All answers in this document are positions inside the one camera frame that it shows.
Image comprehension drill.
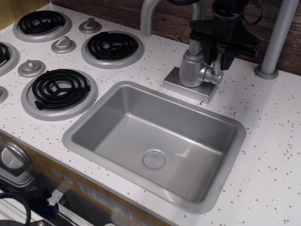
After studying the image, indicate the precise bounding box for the left edge stove burner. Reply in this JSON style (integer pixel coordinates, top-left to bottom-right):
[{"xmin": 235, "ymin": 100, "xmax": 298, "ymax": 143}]
[{"xmin": 0, "ymin": 42, "xmax": 19, "ymax": 76}]

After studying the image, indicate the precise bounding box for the back right stove burner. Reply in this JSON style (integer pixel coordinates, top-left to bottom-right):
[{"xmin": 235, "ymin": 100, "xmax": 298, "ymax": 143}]
[{"xmin": 81, "ymin": 31, "xmax": 144, "ymax": 69}]

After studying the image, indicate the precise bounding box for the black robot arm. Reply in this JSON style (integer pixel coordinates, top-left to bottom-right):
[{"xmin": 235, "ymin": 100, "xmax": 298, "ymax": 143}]
[{"xmin": 190, "ymin": 0, "xmax": 261, "ymax": 71}]

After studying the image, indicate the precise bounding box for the silver stove knob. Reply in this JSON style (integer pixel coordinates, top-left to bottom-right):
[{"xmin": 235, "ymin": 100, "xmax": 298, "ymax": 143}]
[
  {"xmin": 79, "ymin": 17, "xmax": 102, "ymax": 34},
  {"xmin": 18, "ymin": 60, "xmax": 46, "ymax": 78},
  {"xmin": 51, "ymin": 36, "xmax": 76, "ymax": 54}
]

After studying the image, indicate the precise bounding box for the silver stove knob front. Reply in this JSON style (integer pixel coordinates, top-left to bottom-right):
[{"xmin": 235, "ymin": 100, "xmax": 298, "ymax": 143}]
[{"xmin": 18, "ymin": 60, "xmax": 46, "ymax": 78}]

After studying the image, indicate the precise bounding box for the silver faucet lever handle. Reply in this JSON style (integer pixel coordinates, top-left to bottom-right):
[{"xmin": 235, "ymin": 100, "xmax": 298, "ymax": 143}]
[{"xmin": 200, "ymin": 50, "xmax": 224, "ymax": 85}]

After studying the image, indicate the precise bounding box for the front right stove burner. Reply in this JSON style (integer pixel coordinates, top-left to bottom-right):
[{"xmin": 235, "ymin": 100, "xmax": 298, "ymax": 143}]
[{"xmin": 21, "ymin": 69, "xmax": 98, "ymax": 121}]

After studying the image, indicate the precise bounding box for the silver stove knob middle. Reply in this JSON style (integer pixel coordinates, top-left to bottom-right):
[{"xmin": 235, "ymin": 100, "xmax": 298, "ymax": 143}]
[{"xmin": 51, "ymin": 36, "xmax": 76, "ymax": 54}]

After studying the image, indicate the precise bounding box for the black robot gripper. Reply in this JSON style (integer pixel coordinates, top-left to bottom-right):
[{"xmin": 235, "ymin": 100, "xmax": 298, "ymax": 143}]
[{"xmin": 190, "ymin": 12, "xmax": 261, "ymax": 70}]

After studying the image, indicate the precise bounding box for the grey vertical support pole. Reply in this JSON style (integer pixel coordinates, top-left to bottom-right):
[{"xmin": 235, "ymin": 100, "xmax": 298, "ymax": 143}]
[{"xmin": 255, "ymin": 0, "xmax": 299, "ymax": 80}]

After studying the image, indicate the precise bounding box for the grey plastic sink basin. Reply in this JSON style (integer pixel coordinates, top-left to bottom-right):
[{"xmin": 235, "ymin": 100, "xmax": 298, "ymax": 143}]
[{"xmin": 63, "ymin": 81, "xmax": 246, "ymax": 214}]

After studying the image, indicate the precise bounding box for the back left stove burner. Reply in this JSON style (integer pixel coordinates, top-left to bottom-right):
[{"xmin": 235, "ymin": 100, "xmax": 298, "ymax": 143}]
[{"xmin": 13, "ymin": 10, "xmax": 72, "ymax": 43}]

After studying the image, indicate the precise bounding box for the silver faucet with base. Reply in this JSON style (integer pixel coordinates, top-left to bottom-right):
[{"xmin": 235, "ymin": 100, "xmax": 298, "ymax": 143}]
[{"xmin": 140, "ymin": 0, "xmax": 218, "ymax": 104}]

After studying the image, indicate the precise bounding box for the black corrugated hose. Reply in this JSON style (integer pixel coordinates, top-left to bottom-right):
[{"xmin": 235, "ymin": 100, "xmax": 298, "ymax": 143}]
[{"xmin": 0, "ymin": 192, "xmax": 32, "ymax": 224}]

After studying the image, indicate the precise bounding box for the silver stove knob back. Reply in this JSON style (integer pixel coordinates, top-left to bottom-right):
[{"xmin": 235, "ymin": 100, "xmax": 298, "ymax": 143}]
[{"xmin": 79, "ymin": 17, "xmax": 102, "ymax": 34}]

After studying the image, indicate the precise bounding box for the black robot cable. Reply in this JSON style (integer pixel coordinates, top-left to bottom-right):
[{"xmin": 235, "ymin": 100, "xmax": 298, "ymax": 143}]
[{"xmin": 242, "ymin": 0, "xmax": 264, "ymax": 26}]

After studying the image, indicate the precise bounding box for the silver oven dial knob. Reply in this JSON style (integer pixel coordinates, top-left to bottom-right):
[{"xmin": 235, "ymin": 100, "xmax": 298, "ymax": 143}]
[{"xmin": 0, "ymin": 141, "xmax": 31, "ymax": 176}]

